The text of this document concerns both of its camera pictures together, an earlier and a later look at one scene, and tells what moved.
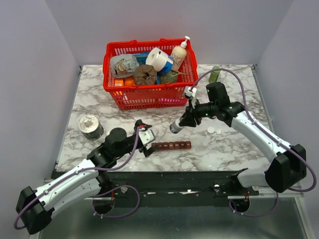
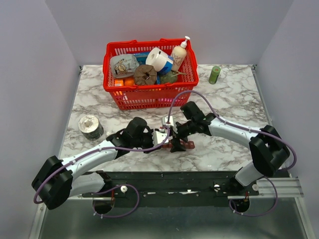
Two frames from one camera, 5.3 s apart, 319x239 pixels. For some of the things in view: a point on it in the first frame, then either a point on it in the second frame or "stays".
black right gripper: [188, 118] to [176, 145]
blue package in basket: [141, 57] stays
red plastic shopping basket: [150, 96] stays
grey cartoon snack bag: [123, 65] stays
